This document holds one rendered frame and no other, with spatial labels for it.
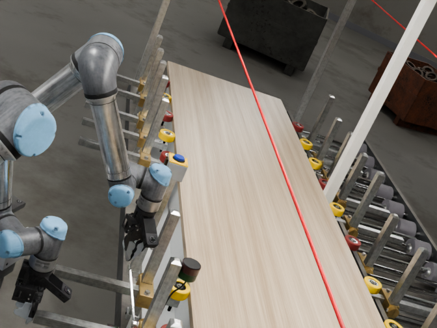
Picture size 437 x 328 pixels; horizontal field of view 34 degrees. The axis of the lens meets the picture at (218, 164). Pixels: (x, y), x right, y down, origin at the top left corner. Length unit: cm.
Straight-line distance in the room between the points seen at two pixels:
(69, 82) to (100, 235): 217
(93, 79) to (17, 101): 36
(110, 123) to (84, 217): 233
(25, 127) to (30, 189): 281
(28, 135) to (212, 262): 117
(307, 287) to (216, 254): 38
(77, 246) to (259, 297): 172
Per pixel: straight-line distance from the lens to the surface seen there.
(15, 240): 196
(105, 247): 416
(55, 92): 220
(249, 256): 280
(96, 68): 203
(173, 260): 212
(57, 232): 200
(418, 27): 341
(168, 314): 280
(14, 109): 172
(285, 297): 267
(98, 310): 370
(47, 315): 221
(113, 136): 209
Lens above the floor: 226
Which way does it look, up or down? 23 degrees down
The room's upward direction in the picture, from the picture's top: 23 degrees clockwise
